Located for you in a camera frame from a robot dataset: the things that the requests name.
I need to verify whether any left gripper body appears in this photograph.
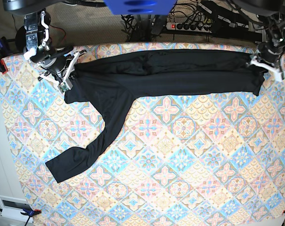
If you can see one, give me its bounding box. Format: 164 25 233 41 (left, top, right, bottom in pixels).
254 43 283 63

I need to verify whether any patterned tablecloth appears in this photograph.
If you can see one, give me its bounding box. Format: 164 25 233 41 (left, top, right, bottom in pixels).
0 55 285 226

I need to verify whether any black long-sleeve t-shirt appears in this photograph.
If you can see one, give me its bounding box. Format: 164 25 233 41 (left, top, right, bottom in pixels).
46 49 265 183

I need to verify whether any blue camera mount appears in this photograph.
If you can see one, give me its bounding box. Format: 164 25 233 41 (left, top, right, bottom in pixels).
104 0 177 16

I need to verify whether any white wall vent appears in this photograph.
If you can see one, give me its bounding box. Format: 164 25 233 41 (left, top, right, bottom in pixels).
0 195 31 222

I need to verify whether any black round stool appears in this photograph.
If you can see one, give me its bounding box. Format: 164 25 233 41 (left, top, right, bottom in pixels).
15 26 26 53

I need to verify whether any blue clamp bottom left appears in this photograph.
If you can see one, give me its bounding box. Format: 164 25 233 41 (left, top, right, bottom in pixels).
0 208 41 226

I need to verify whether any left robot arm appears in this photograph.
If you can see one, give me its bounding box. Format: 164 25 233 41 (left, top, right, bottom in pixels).
227 0 285 75

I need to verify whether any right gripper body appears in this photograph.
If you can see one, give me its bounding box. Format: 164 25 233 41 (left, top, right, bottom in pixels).
35 48 73 79

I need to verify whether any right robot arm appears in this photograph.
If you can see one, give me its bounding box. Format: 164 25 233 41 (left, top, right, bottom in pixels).
3 0 73 82

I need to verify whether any white power strip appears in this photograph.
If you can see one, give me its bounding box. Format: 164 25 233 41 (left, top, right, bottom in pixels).
166 22 212 33

